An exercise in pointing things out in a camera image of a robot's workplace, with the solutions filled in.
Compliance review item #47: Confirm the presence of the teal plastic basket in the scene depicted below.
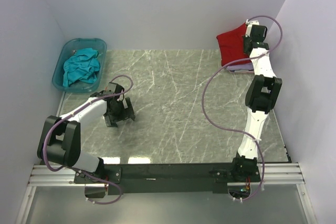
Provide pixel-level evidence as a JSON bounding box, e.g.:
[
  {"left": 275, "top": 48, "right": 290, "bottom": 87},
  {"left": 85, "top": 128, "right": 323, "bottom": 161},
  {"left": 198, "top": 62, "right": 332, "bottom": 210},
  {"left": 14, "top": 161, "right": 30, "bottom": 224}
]
[{"left": 52, "top": 38, "right": 107, "bottom": 93}]

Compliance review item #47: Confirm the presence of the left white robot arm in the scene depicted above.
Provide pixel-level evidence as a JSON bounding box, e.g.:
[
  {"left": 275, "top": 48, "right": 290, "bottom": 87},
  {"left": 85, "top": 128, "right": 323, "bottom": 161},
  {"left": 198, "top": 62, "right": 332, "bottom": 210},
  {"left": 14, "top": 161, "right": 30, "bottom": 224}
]
[{"left": 37, "top": 82, "right": 135, "bottom": 183}]

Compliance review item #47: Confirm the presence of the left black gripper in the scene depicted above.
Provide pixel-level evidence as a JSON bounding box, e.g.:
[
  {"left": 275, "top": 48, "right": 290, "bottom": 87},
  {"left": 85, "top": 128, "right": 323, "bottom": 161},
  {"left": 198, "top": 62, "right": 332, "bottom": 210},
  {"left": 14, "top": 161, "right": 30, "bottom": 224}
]
[{"left": 104, "top": 97, "right": 135, "bottom": 127}]

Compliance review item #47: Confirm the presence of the teal crumpled t-shirt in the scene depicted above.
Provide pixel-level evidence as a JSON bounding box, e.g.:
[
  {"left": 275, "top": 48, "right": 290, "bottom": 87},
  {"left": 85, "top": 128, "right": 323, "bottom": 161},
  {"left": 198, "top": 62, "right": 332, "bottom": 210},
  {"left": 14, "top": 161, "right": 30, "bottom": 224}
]
[{"left": 62, "top": 48, "right": 100, "bottom": 87}]

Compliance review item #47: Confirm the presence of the folded lilac t-shirt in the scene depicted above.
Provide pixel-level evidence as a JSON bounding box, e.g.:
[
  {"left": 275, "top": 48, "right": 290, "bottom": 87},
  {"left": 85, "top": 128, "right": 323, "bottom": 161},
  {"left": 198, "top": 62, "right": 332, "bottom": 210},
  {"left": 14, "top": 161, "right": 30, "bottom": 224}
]
[{"left": 226, "top": 62, "right": 254, "bottom": 73}]

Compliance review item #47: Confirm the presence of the aluminium frame rail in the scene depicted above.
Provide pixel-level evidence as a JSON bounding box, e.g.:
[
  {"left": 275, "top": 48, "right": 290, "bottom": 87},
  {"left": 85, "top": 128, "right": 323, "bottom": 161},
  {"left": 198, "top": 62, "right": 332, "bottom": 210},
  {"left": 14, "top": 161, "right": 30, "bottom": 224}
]
[{"left": 263, "top": 163, "right": 305, "bottom": 185}]

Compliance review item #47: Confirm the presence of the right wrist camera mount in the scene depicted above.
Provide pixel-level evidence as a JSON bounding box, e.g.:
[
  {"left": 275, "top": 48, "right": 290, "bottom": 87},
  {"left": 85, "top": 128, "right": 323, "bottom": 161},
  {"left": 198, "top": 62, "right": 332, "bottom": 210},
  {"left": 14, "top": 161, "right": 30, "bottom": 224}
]
[{"left": 245, "top": 19, "right": 259, "bottom": 37}]

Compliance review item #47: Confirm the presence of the red t-shirt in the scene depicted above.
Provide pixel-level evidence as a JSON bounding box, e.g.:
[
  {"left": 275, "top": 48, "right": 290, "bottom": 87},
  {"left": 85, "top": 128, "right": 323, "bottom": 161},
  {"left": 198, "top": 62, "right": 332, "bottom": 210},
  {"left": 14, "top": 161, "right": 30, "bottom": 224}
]
[{"left": 216, "top": 23, "right": 248, "bottom": 66}]

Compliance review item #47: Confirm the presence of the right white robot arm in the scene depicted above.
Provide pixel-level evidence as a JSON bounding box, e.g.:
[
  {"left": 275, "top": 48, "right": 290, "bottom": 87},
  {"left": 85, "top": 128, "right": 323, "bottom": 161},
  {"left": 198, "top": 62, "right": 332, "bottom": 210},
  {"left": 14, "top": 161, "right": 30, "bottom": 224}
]
[{"left": 230, "top": 21, "right": 282, "bottom": 182}]

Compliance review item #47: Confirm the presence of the black base beam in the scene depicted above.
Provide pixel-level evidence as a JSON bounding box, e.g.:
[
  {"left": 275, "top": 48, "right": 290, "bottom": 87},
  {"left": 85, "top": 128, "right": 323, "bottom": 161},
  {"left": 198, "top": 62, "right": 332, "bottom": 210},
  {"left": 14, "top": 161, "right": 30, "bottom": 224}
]
[{"left": 74, "top": 163, "right": 262, "bottom": 196}]

